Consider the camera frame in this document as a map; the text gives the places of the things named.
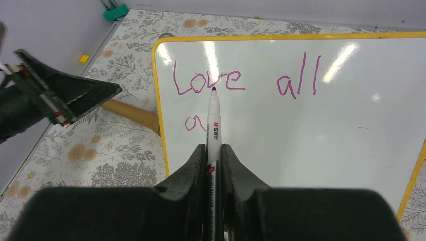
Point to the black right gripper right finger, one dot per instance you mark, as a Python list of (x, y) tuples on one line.
[(254, 210)]

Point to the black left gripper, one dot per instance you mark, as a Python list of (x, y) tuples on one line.
[(81, 95)]

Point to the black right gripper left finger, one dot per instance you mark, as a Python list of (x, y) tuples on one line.
[(171, 210)]

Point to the red tip white marker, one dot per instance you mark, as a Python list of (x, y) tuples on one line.
[(213, 222)]

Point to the yellow framed whiteboard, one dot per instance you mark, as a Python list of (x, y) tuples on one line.
[(327, 110)]

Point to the yellow small cube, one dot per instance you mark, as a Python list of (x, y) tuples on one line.
[(84, 59)]

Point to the floral table mat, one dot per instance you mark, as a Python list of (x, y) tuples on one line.
[(104, 148)]

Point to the teal corner clamp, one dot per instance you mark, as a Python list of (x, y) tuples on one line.
[(120, 11)]

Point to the wooden rolling pin handle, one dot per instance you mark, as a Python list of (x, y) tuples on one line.
[(140, 116)]

